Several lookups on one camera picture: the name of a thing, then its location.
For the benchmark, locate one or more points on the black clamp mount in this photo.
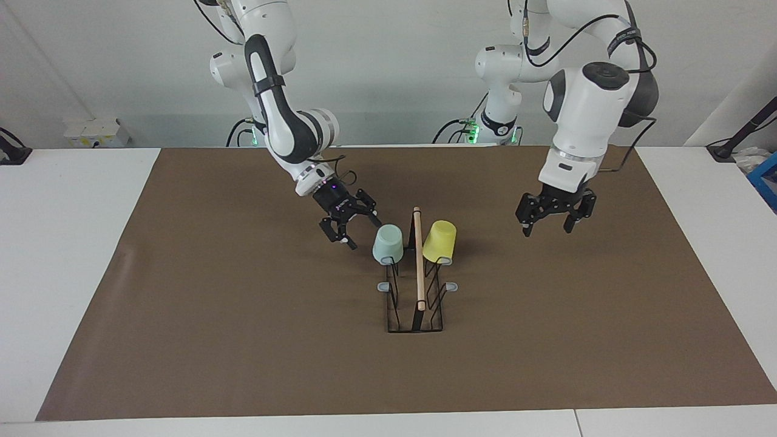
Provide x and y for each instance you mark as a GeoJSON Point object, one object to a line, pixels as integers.
{"type": "Point", "coordinates": [12, 155]}

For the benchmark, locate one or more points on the yellow plastic cup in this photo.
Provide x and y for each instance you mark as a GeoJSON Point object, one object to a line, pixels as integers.
{"type": "Point", "coordinates": [439, 243]}

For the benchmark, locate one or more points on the blue box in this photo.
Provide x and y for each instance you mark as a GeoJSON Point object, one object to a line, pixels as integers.
{"type": "Point", "coordinates": [766, 179]}

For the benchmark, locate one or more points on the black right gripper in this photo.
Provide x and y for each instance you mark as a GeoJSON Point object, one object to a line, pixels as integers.
{"type": "Point", "coordinates": [335, 201]}

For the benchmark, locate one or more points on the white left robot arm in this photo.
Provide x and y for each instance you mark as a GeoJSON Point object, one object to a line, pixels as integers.
{"type": "Point", "coordinates": [583, 103]}

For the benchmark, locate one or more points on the pale green plastic cup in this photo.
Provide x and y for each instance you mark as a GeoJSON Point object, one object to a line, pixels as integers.
{"type": "Point", "coordinates": [388, 246]}

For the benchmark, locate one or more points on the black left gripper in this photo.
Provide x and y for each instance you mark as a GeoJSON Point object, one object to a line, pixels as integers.
{"type": "Point", "coordinates": [564, 199]}

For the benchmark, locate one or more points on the brown table mat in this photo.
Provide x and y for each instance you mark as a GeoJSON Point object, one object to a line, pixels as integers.
{"type": "Point", "coordinates": [243, 352]}

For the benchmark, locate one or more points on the white power socket box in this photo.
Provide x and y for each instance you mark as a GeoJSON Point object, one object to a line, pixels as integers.
{"type": "Point", "coordinates": [97, 132]}

